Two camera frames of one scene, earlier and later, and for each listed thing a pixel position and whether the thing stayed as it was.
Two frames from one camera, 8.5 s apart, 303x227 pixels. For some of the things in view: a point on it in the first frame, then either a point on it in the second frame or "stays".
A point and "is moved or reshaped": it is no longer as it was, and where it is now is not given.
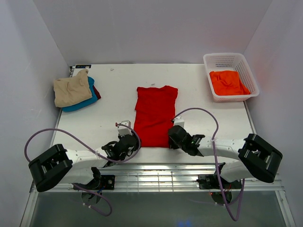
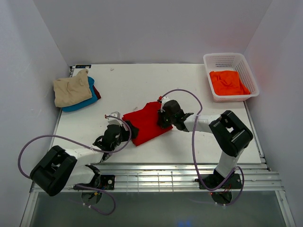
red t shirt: (155, 109) is moved or reshaped
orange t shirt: (228, 82) stays
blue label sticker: (83, 66) stays
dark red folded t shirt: (97, 92) stays
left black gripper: (132, 140) → (129, 133)
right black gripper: (175, 133) → (162, 118)
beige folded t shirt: (72, 90) stays
